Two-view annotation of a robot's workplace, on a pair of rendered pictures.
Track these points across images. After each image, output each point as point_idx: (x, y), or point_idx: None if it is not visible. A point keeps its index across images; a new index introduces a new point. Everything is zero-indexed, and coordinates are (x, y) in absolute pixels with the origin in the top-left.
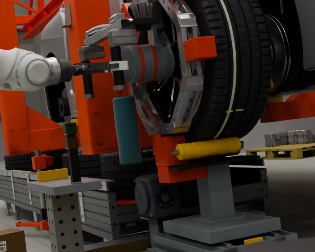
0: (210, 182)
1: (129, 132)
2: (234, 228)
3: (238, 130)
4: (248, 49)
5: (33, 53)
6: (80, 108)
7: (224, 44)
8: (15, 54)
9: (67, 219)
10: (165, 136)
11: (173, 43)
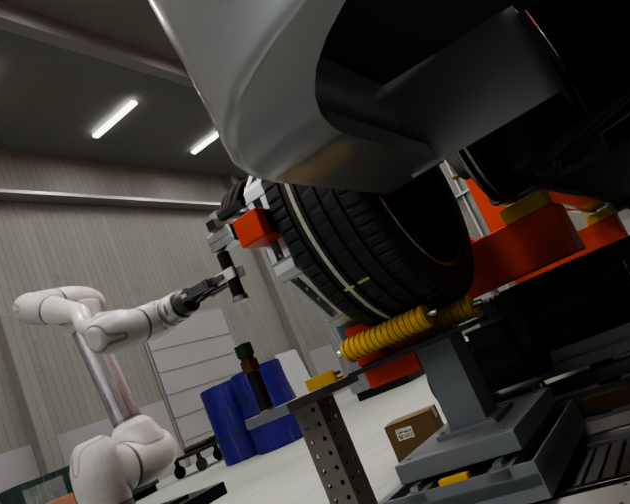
0: (428, 374)
1: None
2: (431, 457)
3: (405, 299)
4: (314, 196)
5: (102, 315)
6: None
7: (282, 207)
8: (89, 323)
9: (318, 439)
10: None
11: None
